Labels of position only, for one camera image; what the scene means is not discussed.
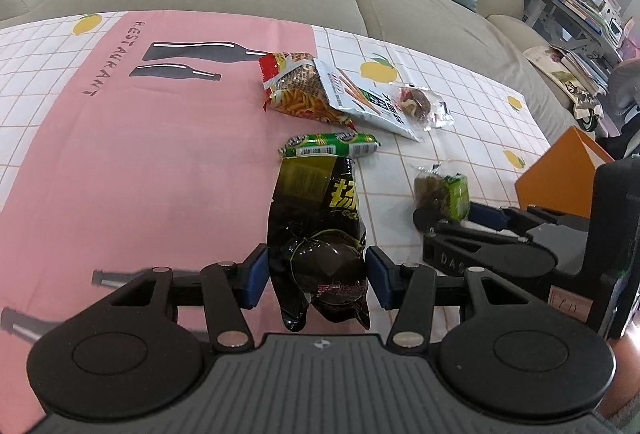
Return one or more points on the orange cardboard box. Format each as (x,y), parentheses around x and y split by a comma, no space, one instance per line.
(555,169)

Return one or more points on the pink checked tablecloth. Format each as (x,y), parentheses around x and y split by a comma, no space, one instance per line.
(150,164)

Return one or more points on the person's right forearm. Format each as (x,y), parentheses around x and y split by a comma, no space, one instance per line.
(625,379)

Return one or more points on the grey office chair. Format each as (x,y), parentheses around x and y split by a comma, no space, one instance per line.
(627,79)

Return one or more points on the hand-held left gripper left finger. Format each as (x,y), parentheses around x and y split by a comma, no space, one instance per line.
(254,276)

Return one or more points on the black snack packet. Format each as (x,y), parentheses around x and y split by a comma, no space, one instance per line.
(320,214)

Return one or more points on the green sausage stick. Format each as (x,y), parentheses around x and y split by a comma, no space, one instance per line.
(330,144)

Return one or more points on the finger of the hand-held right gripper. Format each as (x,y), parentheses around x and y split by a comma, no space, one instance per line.
(475,254)
(492,218)

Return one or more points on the black garment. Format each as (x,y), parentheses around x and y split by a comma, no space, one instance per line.
(631,134)

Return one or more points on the red noodle snack packet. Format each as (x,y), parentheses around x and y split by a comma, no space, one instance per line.
(300,89)

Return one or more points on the chocolate bun packet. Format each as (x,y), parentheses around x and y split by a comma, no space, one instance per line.
(415,102)

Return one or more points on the white stick biscuit packet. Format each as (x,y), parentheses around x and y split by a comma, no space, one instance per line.
(360,102)

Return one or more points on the green cake packet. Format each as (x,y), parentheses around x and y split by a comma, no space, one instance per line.
(440,189)

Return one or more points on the pile of books and papers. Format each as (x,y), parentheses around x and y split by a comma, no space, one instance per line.
(585,9)

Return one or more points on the printed tote bag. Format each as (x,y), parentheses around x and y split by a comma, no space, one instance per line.
(587,107)

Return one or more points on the white tablet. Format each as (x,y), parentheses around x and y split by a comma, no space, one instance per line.
(614,28)

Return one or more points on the stack of magazines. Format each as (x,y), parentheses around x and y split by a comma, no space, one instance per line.
(565,64)

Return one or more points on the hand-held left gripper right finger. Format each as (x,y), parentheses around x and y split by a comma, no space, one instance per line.
(381,281)

